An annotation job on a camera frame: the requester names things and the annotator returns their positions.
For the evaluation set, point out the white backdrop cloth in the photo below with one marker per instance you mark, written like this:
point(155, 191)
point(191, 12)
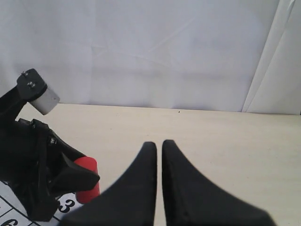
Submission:
point(220, 55)

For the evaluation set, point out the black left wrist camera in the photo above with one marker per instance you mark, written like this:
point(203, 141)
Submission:
point(30, 88)

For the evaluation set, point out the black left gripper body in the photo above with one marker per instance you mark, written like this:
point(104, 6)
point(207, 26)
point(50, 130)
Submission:
point(25, 160)

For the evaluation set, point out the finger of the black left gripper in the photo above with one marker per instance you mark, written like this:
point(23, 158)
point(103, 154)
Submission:
point(65, 176)
point(70, 152)

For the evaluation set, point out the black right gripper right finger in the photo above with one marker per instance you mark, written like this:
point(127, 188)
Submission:
point(191, 199)

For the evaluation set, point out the red cylinder game piece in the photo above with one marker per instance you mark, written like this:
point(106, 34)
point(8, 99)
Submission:
point(91, 188)

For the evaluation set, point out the printed paper game board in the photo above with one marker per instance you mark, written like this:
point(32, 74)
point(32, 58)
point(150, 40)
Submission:
point(14, 213)

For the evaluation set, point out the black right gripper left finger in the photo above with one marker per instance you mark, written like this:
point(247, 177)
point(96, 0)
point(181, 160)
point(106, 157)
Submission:
point(130, 201)

